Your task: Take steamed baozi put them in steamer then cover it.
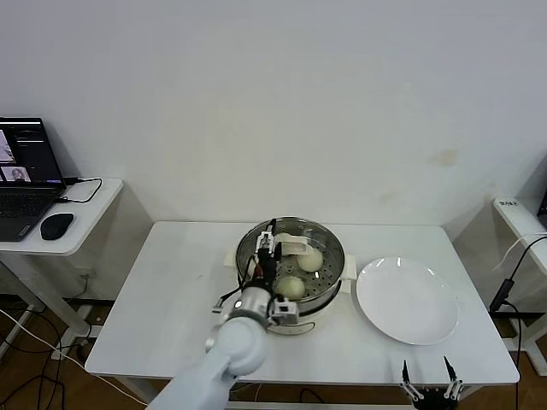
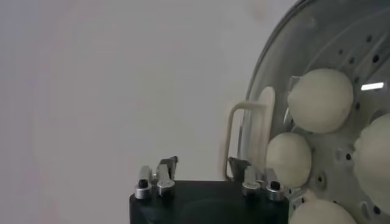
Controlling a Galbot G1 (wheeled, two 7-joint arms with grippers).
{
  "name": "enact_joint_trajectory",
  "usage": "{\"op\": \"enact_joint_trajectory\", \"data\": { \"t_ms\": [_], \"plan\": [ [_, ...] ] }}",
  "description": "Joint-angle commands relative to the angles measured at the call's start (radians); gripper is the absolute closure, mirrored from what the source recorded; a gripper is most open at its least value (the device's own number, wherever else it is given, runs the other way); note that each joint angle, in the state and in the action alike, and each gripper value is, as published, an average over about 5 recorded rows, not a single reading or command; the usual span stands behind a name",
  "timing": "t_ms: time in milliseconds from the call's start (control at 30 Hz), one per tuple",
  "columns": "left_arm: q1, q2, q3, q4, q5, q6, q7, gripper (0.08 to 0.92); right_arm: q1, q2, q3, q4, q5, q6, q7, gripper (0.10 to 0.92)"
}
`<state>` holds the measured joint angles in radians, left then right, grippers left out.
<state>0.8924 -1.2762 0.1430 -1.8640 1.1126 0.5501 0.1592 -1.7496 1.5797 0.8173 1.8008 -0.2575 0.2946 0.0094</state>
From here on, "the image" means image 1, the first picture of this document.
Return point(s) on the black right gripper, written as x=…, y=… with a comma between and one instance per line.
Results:
x=431, y=400

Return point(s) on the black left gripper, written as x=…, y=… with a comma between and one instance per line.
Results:
x=266, y=269

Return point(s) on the glass pot lid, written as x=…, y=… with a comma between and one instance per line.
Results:
x=295, y=247

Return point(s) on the white steamed baozi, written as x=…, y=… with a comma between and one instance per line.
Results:
x=312, y=260
x=292, y=287

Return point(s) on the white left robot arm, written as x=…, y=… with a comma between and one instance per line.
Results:
x=231, y=350

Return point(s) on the steel steamer basket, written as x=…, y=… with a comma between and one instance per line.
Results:
x=331, y=256

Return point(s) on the cream electric pot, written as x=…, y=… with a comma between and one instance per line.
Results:
x=320, y=308

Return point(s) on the white round plate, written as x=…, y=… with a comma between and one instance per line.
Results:
x=408, y=301

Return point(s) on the white side desk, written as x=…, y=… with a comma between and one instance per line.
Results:
x=98, y=213

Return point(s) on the black computer mouse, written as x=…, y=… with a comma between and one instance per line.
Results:
x=56, y=225

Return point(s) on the black laptop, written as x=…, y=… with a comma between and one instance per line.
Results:
x=25, y=192

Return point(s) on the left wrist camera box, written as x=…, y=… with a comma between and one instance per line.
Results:
x=285, y=312

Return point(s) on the white table frame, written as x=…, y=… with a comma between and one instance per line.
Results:
x=342, y=405

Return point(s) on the white wall socket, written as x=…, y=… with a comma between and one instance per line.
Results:
x=85, y=272

